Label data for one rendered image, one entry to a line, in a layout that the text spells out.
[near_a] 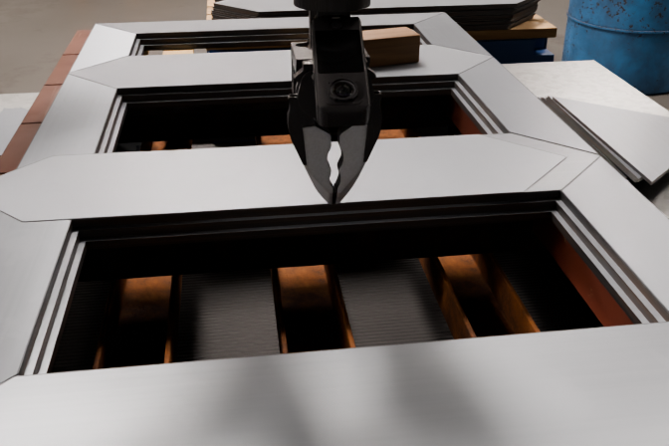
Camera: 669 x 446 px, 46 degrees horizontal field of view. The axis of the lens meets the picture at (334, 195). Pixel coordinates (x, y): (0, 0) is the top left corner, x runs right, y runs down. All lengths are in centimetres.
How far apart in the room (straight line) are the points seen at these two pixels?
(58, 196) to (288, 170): 27
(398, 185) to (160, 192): 28
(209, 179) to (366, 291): 41
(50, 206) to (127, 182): 10
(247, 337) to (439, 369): 57
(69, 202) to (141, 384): 35
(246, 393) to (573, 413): 25
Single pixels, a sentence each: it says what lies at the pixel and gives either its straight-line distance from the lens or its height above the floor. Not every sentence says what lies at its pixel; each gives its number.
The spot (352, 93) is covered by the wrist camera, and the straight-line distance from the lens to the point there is 66.
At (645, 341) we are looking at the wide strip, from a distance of 73.
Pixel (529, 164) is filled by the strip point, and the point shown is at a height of 85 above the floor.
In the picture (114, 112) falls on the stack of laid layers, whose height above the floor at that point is 84.
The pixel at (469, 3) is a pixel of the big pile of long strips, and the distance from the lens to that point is 184.
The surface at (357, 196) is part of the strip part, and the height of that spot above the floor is 85.
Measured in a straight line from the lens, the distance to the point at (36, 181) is 101.
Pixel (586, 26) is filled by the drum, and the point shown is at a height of 30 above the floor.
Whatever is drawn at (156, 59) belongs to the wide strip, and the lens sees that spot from 145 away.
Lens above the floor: 126
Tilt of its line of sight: 27 degrees down
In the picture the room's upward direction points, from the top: straight up
